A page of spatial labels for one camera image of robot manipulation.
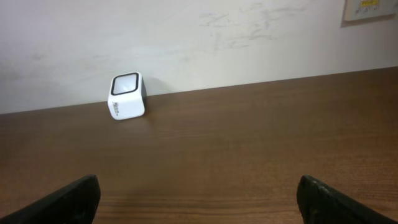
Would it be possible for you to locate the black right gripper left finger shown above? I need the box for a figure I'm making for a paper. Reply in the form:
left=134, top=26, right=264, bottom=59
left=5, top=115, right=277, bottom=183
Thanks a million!
left=1, top=175, right=101, bottom=224

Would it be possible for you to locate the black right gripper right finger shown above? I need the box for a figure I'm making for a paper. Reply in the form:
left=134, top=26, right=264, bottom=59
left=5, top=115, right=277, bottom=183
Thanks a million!
left=297, top=175, right=397, bottom=224

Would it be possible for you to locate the white barcode scanner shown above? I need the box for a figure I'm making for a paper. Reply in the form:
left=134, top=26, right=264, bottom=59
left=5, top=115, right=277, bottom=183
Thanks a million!
left=108, top=72, right=147, bottom=120

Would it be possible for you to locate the white wall switch plate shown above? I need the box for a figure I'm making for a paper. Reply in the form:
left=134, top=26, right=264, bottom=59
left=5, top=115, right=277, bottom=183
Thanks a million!
left=343, top=0, right=397, bottom=21

